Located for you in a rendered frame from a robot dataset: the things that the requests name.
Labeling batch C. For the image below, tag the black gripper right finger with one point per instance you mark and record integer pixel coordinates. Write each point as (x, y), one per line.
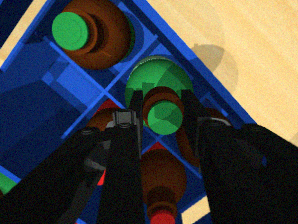
(234, 190)

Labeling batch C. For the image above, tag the brown bottle with red cap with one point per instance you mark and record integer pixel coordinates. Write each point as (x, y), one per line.
(164, 183)
(101, 118)

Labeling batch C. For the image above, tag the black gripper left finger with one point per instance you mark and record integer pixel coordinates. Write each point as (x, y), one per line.
(57, 190)

